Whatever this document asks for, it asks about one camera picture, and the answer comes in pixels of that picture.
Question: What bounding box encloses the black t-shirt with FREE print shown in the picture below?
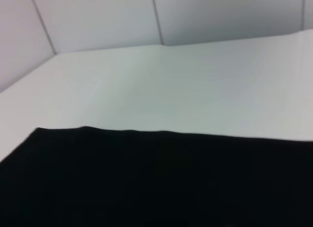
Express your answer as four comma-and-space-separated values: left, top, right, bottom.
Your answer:
0, 126, 313, 227

